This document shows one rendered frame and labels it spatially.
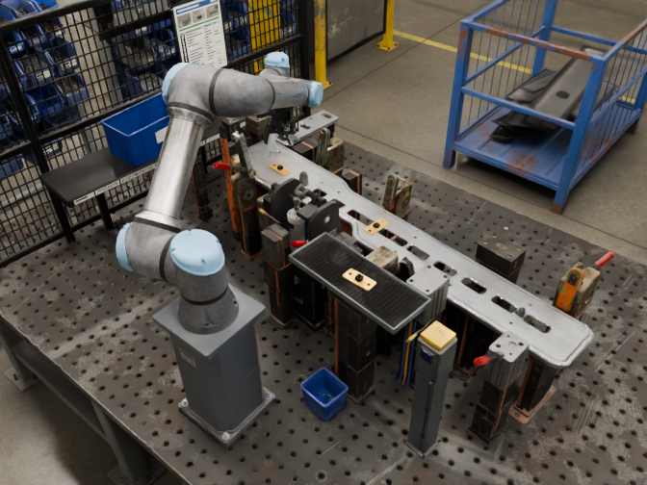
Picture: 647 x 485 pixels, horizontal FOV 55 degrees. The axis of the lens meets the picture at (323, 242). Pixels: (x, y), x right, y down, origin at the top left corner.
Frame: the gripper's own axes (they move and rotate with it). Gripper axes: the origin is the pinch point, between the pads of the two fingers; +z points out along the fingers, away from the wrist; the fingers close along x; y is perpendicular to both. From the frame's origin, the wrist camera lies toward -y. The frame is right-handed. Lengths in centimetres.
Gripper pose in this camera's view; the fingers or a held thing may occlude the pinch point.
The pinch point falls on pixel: (278, 149)
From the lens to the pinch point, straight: 222.7
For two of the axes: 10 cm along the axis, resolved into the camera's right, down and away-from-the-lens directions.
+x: 7.2, -4.6, 5.2
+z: 0.1, 7.6, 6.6
